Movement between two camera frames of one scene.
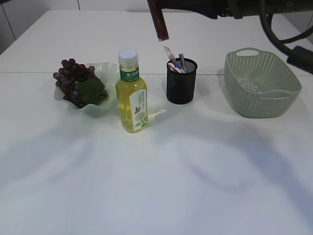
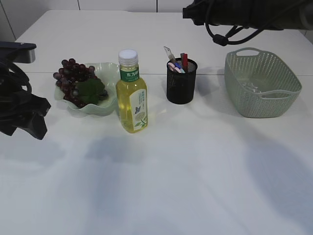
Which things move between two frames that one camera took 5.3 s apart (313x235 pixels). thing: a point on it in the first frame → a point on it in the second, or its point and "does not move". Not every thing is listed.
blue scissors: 177,65 does not move
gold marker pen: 172,58 does not move
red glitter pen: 159,20 → 185,57
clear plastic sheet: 251,86 does not move
